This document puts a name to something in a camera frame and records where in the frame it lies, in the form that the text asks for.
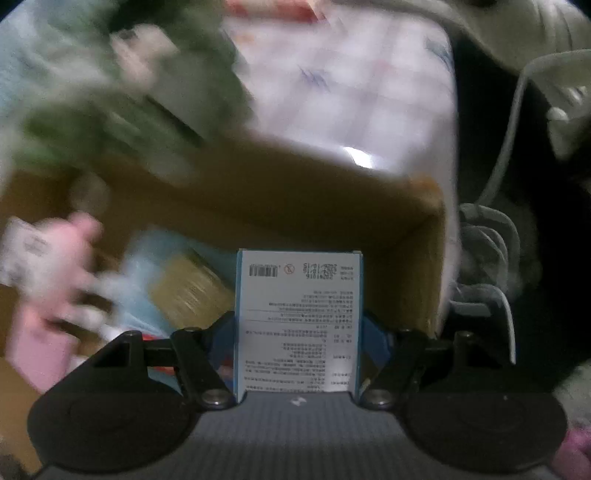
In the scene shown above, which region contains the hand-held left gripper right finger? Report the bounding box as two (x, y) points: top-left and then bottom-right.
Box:
(353, 311), (482, 411)

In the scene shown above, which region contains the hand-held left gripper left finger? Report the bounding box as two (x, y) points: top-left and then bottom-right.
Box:
(92, 311), (239, 411)

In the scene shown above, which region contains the blue and white box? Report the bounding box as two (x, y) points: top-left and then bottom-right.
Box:
(233, 249), (365, 402)

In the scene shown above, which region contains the cardboard box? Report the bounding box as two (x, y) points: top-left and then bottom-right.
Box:
(0, 134), (451, 476)

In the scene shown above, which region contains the gold packet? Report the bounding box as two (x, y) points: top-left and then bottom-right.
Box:
(150, 255), (236, 334)

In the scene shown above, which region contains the pink plush toy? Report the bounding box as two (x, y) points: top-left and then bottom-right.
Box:
(18, 211), (105, 324)

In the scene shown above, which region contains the pink towel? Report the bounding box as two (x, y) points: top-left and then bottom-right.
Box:
(7, 318), (75, 394)

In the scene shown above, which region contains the white printed pack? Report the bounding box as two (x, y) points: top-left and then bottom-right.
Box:
(0, 217), (45, 289)

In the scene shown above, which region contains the blurred green thing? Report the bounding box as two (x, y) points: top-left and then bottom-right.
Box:
(18, 0), (251, 182)

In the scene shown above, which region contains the white cable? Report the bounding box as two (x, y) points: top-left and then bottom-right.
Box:
(475, 52), (591, 209)
(456, 203), (519, 366)

